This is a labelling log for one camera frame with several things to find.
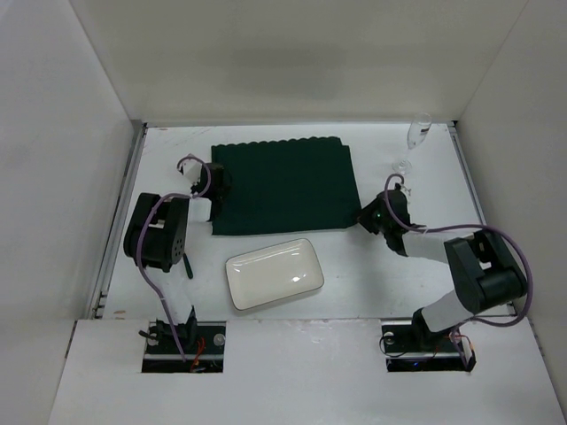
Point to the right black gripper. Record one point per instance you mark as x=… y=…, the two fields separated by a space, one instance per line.
x=368 y=217

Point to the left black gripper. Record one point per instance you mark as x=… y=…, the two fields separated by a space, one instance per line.
x=219 y=188

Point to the dark green cloth placemat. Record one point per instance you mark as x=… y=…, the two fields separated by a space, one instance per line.
x=296 y=185

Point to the gold fork dark handle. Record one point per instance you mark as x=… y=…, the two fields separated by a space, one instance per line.
x=187 y=266

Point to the clear champagne flute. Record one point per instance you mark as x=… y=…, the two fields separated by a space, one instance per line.
x=418 y=130

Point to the white rectangular plate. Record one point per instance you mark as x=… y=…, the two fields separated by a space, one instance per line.
x=271 y=274

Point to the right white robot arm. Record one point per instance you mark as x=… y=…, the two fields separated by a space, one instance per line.
x=486 y=266

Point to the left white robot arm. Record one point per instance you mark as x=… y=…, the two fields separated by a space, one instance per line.
x=156 y=233

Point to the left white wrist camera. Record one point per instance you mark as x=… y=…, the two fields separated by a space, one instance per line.
x=191 y=170

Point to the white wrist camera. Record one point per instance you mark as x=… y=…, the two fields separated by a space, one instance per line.
x=403 y=189
x=191 y=170

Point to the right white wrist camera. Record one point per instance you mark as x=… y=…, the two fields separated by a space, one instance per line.
x=403 y=189

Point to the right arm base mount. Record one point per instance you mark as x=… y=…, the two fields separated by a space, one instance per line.
x=405 y=352

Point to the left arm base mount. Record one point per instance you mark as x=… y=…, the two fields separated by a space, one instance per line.
x=203 y=344

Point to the left aluminium table rail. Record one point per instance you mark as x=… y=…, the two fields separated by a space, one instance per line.
x=103 y=276

